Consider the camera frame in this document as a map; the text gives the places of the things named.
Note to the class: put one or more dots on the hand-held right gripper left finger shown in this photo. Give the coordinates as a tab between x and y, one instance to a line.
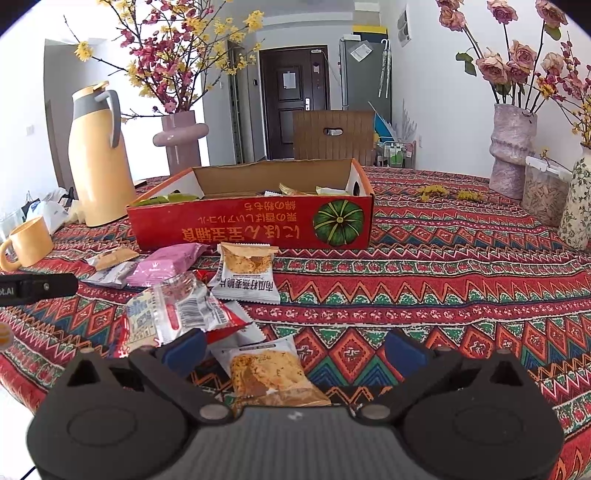
184	350

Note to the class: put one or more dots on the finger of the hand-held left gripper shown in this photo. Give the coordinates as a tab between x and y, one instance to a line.
51	286

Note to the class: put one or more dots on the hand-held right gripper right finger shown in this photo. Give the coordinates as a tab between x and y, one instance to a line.
401	350

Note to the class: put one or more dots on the red blue snack packet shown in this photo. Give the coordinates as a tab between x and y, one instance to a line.
157	318

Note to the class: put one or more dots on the clear biscuit packet foreground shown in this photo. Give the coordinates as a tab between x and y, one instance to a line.
263	374

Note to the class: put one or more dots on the pink snack packet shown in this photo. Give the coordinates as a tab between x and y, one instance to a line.
164	265

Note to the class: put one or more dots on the white oat crisp packet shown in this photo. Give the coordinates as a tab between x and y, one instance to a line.
247	277

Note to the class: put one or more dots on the red cardboard box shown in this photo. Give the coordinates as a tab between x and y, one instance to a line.
254	226

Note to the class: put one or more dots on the lime green snack packet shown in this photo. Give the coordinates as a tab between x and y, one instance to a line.
168	199

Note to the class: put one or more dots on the yellow cup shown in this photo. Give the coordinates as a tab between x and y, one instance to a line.
32	242

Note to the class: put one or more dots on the white silver snack packet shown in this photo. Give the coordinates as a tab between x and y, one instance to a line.
108	278

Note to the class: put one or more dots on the small cracker snack packet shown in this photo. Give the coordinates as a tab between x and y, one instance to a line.
113	258

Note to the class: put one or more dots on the white plastic bags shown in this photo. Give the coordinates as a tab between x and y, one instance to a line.
46	212

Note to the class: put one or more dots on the yellow thermos jug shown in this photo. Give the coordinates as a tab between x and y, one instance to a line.
97	175

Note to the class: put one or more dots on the fallen yellow flowers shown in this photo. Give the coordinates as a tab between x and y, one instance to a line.
434	190

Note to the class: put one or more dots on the pale green snack packet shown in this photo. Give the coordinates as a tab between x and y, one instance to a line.
331	190

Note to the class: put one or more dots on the yellow snack packet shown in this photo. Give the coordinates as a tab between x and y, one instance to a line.
295	188

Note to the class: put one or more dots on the small rack with bottles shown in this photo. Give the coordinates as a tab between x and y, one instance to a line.
395	154

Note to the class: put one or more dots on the clear seed container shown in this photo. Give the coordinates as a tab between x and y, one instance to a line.
545	196

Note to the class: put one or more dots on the white dried pampas grass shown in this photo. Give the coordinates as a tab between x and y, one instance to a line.
401	124

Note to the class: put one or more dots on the purple textured vase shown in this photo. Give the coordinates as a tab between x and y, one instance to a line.
512	152

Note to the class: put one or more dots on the speckled floral vase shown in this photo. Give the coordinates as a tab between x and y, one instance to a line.
579	203

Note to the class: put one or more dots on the pink yellow blossom branches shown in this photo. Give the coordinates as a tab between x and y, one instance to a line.
161	60

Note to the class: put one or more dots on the dark brown door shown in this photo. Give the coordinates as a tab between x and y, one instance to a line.
295	120

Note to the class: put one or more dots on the grey refrigerator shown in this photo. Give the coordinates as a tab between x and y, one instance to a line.
364	83

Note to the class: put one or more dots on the white folded umbrella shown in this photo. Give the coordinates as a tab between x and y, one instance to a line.
384	69

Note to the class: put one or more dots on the yellow red berry branches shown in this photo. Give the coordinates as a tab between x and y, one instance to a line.
577	92

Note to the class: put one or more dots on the dusty pink roses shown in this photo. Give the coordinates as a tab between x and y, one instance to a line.
521	55

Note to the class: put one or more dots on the yellow box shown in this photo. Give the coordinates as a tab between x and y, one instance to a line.
369	31

